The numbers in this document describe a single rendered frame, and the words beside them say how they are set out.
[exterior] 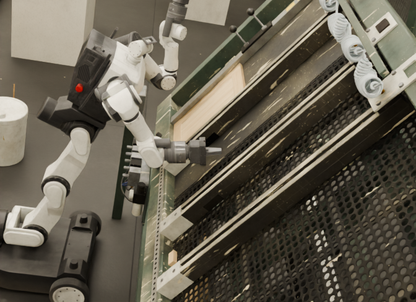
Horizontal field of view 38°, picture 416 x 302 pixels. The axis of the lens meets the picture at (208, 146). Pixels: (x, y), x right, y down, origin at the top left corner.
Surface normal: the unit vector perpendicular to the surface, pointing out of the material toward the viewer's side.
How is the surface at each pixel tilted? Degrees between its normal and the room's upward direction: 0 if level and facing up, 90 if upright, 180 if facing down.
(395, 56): 58
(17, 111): 0
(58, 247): 0
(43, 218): 90
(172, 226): 90
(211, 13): 90
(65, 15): 90
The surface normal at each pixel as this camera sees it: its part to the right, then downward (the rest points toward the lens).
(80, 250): 0.19, -0.81
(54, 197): 0.03, 0.57
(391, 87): -0.73, -0.55
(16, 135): 0.75, 0.51
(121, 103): -0.01, -0.09
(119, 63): 0.56, -0.69
